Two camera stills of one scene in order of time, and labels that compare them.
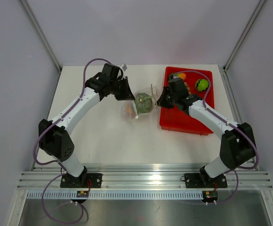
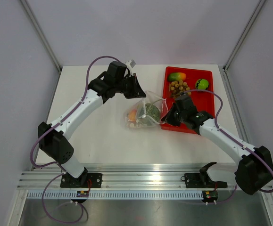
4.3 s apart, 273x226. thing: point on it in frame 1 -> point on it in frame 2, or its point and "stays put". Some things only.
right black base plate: x=203 y=181 stays put
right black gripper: x=161 y=101 -> x=169 y=118
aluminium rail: x=141 y=177 stays put
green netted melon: x=143 y=103 -> x=149 y=113
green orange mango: x=177 y=75 stays put
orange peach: x=129 y=110 -> x=132 y=115
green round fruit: x=202 y=84 stays put
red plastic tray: x=177 y=120 stays put
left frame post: x=34 y=21 stays put
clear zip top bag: x=128 y=107 -> x=147 y=113
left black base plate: x=68 y=181 stays put
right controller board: x=210 y=196 stays put
